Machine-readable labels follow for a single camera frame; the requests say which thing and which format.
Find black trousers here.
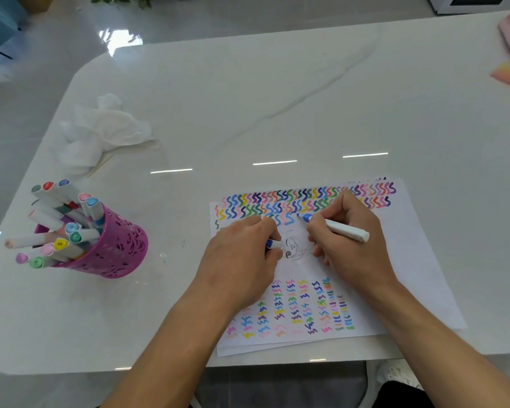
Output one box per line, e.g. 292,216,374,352
382,380,435,408

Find crumpled white tissue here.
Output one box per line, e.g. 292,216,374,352
58,93,161,174

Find person's right forearm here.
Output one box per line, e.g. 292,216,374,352
369,278,510,408

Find yellow banded white marker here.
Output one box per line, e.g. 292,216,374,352
53,238,85,260

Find red banded white marker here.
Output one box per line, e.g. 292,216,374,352
42,181,75,207

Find person's left hand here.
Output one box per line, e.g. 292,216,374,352
186,215,284,319

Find person's right hand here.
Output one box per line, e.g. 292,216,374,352
307,189,400,298

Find lilac banded white marker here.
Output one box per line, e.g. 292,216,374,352
15,250,43,265

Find light green banded white marker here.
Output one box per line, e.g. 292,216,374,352
28,256,58,270

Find peach banded white marker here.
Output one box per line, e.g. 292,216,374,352
4,232,58,250

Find person's right white shoe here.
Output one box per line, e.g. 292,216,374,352
375,360,424,390

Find person's left forearm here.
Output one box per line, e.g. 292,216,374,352
101,297,239,408

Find pink perforated pen holder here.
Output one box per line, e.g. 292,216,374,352
33,202,150,279

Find royal blue banded white marker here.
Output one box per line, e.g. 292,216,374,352
296,212,371,243

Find grey green banded white marker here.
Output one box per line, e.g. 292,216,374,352
30,184,62,207

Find salmon banded white marker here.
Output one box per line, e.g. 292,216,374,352
27,209,65,231

